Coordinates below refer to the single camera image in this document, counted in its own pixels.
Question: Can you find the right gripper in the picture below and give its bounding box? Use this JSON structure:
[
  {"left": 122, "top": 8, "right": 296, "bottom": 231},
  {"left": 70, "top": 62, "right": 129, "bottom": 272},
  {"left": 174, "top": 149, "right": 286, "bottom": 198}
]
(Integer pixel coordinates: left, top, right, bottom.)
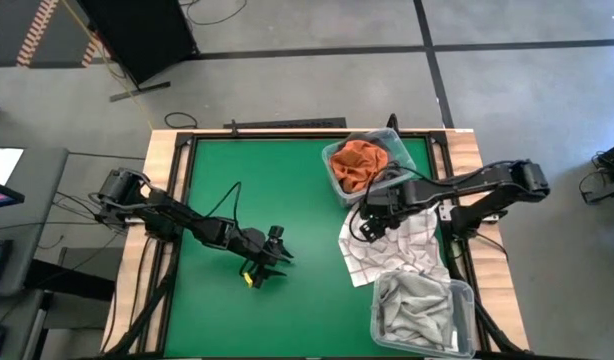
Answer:
[{"left": 359, "top": 187, "right": 413, "bottom": 244}]

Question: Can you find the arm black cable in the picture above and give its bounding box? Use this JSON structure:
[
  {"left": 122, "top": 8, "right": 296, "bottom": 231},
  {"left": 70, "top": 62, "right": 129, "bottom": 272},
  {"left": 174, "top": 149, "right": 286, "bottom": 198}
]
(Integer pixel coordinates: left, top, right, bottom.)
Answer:
[
  {"left": 204, "top": 181, "right": 243, "bottom": 236},
  {"left": 349, "top": 164, "right": 468, "bottom": 242}
]

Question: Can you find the orange towel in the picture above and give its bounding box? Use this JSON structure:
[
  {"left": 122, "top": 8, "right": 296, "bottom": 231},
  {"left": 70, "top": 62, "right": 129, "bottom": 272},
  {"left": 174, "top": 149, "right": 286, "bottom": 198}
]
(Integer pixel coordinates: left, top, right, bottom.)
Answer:
[{"left": 329, "top": 139, "right": 390, "bottom": 194}]

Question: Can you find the light grey waffle towel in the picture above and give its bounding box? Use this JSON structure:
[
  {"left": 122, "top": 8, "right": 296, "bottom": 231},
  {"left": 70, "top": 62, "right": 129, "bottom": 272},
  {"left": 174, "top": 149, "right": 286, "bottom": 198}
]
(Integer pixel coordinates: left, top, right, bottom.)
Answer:
[{"left": 376, "top": 269, "right": 456, "bottom": 351}]

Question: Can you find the black table frame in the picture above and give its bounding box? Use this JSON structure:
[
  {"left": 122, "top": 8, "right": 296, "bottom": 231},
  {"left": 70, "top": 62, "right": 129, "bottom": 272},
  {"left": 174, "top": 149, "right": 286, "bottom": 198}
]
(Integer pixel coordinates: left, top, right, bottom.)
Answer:
[{"left": 156, "top": 129, "right": 493, "bottom": 359}]

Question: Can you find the clear plastic bin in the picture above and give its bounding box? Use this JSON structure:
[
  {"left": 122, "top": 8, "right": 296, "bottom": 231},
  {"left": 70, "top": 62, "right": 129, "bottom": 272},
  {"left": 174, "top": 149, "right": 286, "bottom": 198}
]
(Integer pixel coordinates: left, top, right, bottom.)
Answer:
[
  {"left": 370, "top": 269, "right": 477, "bottom": 359},
  {"left": 320, "top": 127, "right": 417, "bottom": 207}
]

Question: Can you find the plain dark grey towel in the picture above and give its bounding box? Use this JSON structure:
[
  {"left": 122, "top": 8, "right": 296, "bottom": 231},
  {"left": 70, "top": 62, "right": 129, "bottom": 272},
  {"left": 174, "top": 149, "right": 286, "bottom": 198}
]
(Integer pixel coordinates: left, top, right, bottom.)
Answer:
[{"left": 344, "top": 131, "right": 404, "bottom": 184}]

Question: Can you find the green table mat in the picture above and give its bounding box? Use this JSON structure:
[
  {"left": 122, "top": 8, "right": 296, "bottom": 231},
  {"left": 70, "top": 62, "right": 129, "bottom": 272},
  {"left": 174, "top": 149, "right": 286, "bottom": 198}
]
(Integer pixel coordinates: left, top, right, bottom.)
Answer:
[{"left": 164, "top": 138, "right": 466, "bottom": 357}]

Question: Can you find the black partition panel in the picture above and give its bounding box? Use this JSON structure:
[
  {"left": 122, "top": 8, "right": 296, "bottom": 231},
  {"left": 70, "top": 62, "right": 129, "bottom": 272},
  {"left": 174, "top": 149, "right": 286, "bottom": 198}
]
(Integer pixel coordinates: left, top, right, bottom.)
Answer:
[{"left": 76, "top": 0, "right": 199, "bottom": 103}]

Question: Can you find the orange striped floor mat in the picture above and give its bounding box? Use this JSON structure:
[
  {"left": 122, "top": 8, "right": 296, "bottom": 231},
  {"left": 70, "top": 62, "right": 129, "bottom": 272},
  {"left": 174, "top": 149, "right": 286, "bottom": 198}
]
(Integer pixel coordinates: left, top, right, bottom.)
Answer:
[{"left": 0, "top": 0, "right": 102, "bottom": 69}]

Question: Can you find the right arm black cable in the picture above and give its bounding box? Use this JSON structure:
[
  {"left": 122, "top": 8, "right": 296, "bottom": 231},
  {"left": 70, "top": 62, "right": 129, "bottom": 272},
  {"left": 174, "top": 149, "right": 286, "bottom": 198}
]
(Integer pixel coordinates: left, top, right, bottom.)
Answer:
[{"left": 349, "top": 164, "right": 468, "bottom": 242}]

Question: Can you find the black floor strip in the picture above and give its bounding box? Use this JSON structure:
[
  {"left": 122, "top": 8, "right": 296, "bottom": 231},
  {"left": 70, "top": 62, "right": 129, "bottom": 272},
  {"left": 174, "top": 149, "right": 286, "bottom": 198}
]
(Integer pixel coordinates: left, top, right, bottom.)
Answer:
[{"left": 223, "top": 117, "right": 348, "bottom": 131}]

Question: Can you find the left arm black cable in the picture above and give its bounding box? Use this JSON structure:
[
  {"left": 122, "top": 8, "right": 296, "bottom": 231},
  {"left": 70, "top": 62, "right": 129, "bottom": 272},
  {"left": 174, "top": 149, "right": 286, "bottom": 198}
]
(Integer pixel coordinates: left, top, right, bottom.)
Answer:
[{"left": 204, "top": 181, "right": 243, "bottom": 236}]

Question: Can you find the dark tablet screen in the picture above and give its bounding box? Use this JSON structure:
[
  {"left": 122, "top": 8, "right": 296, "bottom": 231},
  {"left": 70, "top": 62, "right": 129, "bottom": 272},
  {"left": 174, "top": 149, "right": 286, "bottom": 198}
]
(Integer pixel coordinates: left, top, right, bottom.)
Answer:
[{"left": 0, "top": 177, "right": 26, "bottom": 210}]

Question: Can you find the black cable loop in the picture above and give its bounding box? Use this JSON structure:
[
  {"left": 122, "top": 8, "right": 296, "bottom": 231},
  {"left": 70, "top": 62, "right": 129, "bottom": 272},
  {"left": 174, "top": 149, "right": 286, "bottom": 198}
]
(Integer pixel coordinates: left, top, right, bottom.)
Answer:
[{"left": 163, "top": 111, "right": 200, "bottom": 130}]

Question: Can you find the black floor cable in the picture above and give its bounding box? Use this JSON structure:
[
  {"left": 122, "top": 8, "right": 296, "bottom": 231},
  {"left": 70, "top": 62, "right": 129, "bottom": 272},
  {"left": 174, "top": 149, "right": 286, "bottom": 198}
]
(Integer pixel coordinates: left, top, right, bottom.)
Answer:
[{"left": 179, "top": 0, "right": 249, "bottom": 27}]

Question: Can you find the white sheet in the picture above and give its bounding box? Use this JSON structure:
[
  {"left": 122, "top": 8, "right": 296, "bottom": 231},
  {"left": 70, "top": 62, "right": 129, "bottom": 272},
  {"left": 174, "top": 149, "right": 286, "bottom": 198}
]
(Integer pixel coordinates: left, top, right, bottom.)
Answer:
[{"left": 0, "top": 147, "right": 25, "bottom": 187}]

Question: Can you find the black cable bundle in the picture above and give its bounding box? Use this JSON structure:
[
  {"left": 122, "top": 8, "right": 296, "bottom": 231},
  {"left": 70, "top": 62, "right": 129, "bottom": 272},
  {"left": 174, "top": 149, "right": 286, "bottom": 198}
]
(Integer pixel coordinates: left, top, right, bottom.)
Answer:
[
  {"left": 446, "top": 234, "right": 528, "bottom": 356},
  {"left": 102, "top": 239, "right": 181, "bottom": 357}
]

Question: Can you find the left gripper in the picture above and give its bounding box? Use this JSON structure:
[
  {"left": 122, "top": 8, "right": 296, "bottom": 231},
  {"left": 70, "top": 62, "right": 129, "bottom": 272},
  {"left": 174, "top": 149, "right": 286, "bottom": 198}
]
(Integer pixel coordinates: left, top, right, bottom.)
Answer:
[{"left": 226, "top": 224, "right": 295, "bottom": 290}]

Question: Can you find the white red-checked towel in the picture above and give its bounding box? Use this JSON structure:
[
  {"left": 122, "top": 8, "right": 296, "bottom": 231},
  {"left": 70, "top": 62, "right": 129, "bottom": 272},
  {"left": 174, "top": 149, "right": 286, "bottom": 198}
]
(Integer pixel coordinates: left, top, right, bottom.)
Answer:
[{"left": 338, "top": 202, "right": 451, "bottom": 289}]

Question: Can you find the yellow cable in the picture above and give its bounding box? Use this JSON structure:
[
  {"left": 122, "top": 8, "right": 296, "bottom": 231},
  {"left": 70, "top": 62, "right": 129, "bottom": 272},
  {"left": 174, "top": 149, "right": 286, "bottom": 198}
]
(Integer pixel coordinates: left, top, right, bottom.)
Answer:
[{"left": 60, "top": 0, "right": 154, "bottom": 131}]

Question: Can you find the grey desk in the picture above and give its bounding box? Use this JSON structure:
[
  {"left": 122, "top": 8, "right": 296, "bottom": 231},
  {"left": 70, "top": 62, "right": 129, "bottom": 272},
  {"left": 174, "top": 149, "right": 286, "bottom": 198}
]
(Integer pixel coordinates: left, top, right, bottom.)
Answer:
[{"left": 0, "top": 146, "right": 71, "bottom": 299}]

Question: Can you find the black equipment with cables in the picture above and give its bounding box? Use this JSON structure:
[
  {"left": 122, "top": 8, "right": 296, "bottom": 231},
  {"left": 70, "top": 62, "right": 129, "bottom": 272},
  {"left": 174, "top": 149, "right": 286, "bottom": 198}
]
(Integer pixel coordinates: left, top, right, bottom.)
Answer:
[{"left": 579, "top": 138, "right": 614, "bottom": 205}]

